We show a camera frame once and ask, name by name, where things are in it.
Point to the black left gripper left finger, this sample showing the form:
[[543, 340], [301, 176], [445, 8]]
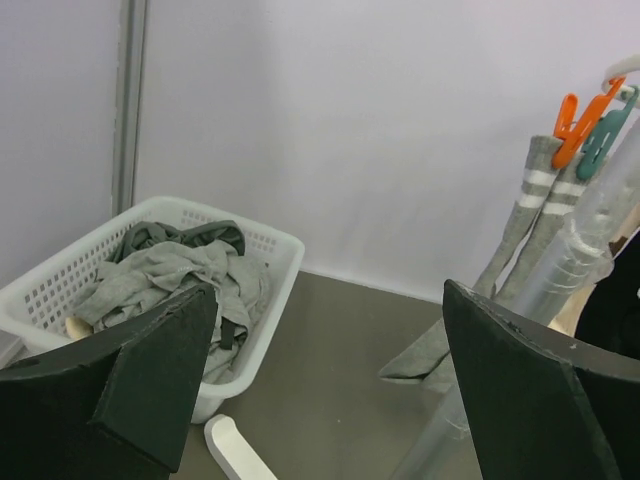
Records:
[[115, 405]]

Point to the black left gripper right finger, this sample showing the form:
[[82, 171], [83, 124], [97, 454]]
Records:
[[540, 404]]

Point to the white drying rack stand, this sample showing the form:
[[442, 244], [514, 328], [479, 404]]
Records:
[[570, 261]]

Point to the grey striped sock right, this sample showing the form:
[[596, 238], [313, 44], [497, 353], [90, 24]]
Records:
[[427, 360]]

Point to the grey striped sock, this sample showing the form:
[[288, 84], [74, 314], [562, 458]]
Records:
[[538, 178], [427, 360]]

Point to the white laundry basket left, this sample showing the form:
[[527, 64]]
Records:
[[35, 306]]

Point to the grey clothes pile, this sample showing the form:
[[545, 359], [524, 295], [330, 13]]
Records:
[[156, 262]]

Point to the grey striped sock left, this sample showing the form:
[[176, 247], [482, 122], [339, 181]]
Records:
[[538, 178]]

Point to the orange clothes peg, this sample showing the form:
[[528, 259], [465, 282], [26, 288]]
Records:
[[573, 132]]

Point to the teal clothes peg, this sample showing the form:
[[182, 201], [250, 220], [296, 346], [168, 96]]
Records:
[[600, 140]]

